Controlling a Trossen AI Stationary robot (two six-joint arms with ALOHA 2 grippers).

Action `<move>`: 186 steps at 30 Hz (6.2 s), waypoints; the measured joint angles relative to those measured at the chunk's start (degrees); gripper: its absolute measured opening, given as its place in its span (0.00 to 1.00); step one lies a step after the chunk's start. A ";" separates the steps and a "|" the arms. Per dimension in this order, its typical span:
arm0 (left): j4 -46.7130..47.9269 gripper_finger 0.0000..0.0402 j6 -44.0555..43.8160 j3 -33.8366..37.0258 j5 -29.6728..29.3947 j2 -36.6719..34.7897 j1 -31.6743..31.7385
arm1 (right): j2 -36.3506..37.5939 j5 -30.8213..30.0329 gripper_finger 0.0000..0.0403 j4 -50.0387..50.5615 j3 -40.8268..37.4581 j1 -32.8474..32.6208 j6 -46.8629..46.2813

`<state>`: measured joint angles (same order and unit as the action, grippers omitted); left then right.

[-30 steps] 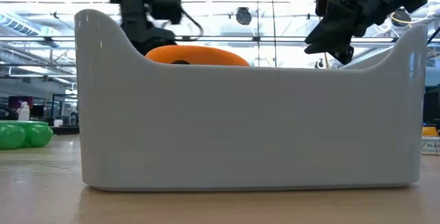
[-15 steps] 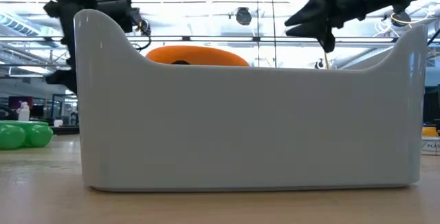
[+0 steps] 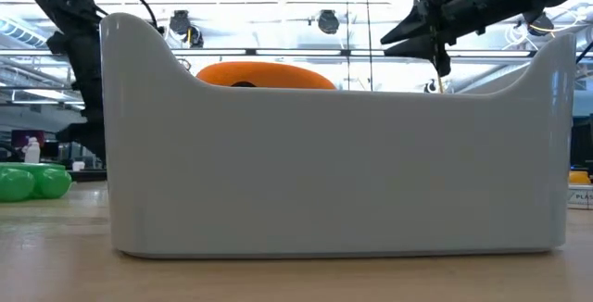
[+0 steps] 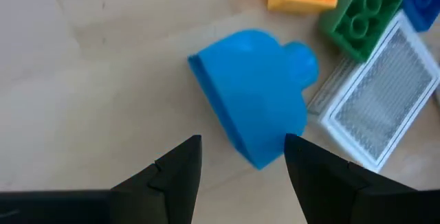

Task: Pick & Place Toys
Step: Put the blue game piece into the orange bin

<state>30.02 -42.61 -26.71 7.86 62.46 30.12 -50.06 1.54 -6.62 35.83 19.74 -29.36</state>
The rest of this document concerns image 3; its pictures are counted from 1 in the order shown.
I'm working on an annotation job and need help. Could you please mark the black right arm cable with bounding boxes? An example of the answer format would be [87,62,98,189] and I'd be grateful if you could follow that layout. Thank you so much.
[575,40,593,66]

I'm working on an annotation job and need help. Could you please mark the black aluminium table frame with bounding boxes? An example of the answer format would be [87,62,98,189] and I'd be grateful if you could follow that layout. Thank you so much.
[69,169,108,183]

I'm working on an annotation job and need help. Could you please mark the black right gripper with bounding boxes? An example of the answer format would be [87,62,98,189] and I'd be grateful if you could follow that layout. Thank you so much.
[380,0,543,77]

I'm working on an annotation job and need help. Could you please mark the black ceiling spotlight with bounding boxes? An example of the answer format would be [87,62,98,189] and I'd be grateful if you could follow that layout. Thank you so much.
[169,8,205,48]
[527,10,555,37]
[317,8,341,35]

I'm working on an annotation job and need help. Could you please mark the grey plastic bin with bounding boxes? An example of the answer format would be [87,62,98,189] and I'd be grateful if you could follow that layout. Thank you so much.
[99,12,577,260]

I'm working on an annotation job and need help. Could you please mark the dark red monitor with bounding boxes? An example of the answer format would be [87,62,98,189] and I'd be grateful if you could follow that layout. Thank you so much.
[10,129,46,151]

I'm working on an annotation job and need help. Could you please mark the blue white card box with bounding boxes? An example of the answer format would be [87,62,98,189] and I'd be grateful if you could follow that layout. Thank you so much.
[567,183,593,210]

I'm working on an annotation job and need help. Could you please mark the white bottle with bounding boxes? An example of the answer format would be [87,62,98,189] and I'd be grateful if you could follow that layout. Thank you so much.
[22,136,42,165]

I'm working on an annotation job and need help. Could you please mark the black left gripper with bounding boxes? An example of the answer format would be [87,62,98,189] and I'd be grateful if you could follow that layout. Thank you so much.
[45,26,107,164]

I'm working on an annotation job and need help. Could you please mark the orange foam die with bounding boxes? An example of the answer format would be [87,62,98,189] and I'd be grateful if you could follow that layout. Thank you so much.
[196,60,337,91]

